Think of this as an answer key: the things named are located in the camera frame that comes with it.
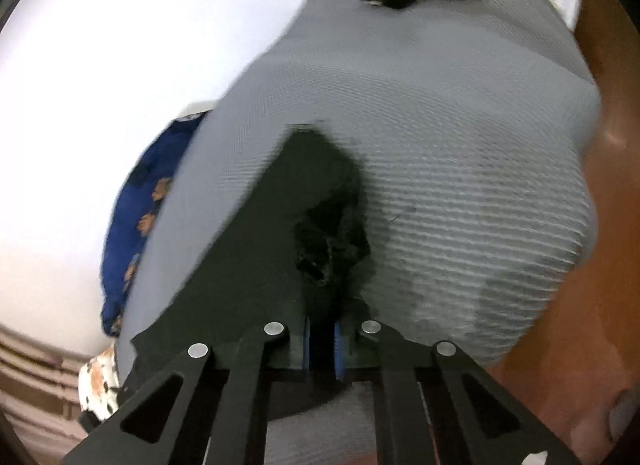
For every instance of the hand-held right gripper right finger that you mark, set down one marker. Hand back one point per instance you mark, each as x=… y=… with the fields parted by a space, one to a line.
x=339 y=350

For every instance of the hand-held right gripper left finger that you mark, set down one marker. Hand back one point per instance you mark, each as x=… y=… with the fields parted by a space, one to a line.
x=308 y=350

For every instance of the black pants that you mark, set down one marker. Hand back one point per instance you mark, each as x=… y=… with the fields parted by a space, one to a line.
x=240 y=270

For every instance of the white orange floral pillow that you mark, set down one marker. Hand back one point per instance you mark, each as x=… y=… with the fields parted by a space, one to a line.
x=97 y=385

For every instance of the blue floral blanket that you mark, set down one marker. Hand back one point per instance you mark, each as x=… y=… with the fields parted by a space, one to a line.
x=130 y=225

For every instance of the grey mesh mattress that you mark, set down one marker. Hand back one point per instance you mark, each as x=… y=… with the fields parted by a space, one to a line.
x=450 y=145

